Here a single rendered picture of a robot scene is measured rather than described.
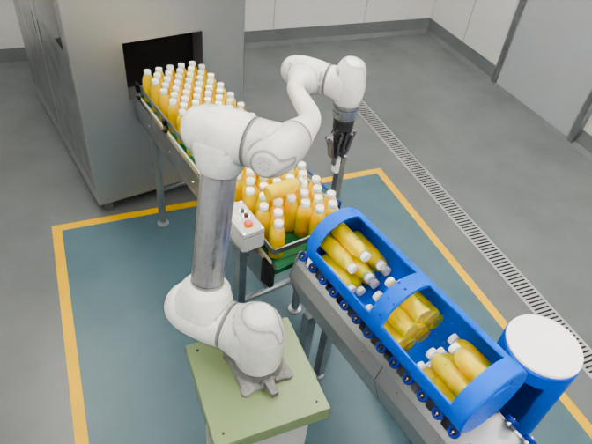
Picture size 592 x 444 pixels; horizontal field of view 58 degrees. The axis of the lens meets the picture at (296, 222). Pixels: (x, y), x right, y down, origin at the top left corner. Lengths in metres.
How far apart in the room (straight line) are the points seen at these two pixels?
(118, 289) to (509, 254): 2.68
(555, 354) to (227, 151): 1.42
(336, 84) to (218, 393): 1.06
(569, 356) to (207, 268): 1.35
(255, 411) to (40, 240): 2.48
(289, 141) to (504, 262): 2.91
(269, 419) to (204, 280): 0.47
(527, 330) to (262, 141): 1.33
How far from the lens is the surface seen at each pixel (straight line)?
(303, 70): 1.81
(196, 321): 1.67
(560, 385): 2.19
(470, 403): 1.78
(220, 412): 1.75
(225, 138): 1.35
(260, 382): 1.76
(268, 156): 1.28
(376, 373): 2.11
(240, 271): 2.44
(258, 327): 1.58
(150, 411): 2.98
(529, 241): 4.32
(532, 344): 2.19
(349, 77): 1.79
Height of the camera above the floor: 2.60
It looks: 42 degrees down
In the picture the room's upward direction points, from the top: 7 degrees clockwise
